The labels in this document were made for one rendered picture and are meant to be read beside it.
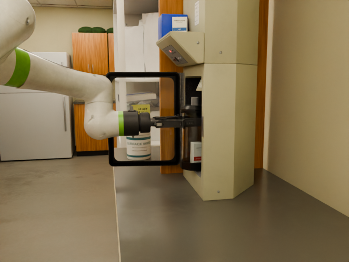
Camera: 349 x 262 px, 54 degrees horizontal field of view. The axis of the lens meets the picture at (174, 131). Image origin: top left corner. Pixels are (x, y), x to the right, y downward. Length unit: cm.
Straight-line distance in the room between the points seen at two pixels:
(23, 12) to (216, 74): 60
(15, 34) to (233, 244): 72
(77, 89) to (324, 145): 88
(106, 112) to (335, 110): 78
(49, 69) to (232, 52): 59
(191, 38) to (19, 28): 52
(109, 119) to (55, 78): 23
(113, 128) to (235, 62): 47
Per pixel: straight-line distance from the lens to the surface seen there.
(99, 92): 123
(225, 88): 116
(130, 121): 121
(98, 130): 121
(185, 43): 113
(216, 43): 116
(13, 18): 87
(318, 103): 134
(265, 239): 97
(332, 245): 100
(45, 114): 609
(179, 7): 153
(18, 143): 625
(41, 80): 110
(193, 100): 127
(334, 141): 127
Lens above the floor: 136
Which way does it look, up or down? 9 degrees down
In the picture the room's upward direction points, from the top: straight up
